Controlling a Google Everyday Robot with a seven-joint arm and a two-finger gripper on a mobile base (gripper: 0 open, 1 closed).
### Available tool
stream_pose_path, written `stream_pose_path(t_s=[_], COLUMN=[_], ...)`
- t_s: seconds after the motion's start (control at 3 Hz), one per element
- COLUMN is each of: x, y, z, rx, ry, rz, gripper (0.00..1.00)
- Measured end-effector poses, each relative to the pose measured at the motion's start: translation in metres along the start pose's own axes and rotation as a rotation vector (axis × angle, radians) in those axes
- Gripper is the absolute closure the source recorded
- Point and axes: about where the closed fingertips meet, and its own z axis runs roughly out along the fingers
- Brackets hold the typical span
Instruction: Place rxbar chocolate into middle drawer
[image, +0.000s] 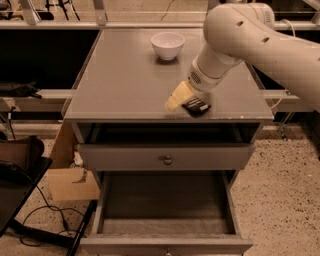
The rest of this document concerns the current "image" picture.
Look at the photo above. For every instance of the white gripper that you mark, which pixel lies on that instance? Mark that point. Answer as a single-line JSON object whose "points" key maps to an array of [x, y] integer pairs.
{"points": [[201, 79]]}

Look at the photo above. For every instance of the black rxbar chocolate bar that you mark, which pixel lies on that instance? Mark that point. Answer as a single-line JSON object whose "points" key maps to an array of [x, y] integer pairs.
{"points": [[196, 107]]}

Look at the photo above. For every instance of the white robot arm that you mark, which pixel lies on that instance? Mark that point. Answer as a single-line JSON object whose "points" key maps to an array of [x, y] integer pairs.
{"points": [[244, 32]]}

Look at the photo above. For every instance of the round brass drawer knob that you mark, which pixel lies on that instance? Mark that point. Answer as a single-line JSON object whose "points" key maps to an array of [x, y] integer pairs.
{"points": [[167, 160]]}

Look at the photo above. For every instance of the grey top drawer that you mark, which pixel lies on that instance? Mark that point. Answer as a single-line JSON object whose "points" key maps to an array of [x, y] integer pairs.
{"points": [[150, 157]]}

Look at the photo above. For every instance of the grey wooden drawer cabinet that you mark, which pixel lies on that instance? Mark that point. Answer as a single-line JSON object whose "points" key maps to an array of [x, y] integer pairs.
{"points": [[121, 99]]}

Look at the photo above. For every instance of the grey open middle drawer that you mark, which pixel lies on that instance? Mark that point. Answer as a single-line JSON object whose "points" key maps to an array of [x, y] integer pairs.
{"points": [[165, 214]]}

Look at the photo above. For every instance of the white ceramic bowl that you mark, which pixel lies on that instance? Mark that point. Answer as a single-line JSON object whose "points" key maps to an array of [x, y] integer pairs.
{"points": [[167, 45]]}

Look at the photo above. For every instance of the cardboard box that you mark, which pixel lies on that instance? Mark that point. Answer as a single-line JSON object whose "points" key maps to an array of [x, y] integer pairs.
{"points": [[71, 184]]}

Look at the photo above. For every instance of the black cloth item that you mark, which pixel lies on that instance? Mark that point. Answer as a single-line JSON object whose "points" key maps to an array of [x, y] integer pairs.
{"points": [[19, 89]]}

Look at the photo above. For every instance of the brown leather bag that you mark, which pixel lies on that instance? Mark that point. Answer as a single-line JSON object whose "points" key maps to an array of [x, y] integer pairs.
{"points": [[18, 157]]}

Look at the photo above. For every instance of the black folding stand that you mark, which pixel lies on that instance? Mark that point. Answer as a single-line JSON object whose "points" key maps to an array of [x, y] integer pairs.
{"points": [[14, 195]]}

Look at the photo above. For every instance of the metal guard rail frame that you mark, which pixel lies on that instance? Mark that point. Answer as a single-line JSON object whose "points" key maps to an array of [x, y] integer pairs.
{"points": [[32, 21]]}

